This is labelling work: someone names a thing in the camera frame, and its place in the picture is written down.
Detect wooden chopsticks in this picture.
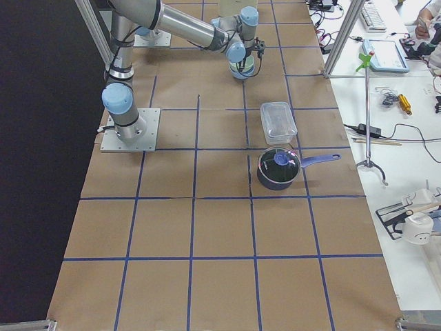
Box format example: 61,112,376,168
351,137,402,146

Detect black wire rack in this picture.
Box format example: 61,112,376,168
375,203,407,240

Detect blue framed tablet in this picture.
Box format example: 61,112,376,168
362,39,409,73

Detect aluminium bracket bottom left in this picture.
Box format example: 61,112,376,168
0,319,57,331

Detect blue saucepan with glass lid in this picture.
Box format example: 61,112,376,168
256,147,341,190

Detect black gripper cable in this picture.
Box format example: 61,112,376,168
237,37,267,78

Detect aluminium bracket bottom right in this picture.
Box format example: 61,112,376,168
395,318,441,331

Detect white keyboard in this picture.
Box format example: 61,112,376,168
360,1,387,33

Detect person hand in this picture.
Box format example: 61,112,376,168
415,18,431,39

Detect green bowl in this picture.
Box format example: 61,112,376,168
229,55,255,76

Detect blue bowl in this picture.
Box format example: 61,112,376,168
229,68,255,80

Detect clear plastic container with lid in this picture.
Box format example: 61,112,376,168
260,101,298,145

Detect aluminium bracket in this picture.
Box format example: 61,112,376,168
395,318,441,331
0,319,57,331

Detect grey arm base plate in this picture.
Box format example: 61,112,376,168
100,108,161,152

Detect aluminium frame post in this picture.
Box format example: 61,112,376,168
323,0,364,79

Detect white cup with handle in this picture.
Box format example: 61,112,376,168
401,188,440,210

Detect white mug with face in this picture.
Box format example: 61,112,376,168
402,212,433,245

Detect metal stand with green clip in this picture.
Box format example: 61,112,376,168
356,50,388,186

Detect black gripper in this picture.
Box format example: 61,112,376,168
243,38,257,59

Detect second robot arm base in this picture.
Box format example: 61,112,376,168
135,26,162,39

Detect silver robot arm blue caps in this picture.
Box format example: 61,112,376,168
99,1,265,151

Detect grey rear base plate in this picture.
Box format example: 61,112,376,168
134,31,172,48

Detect black power adapter with cable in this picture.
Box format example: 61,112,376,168
343,123,440,163

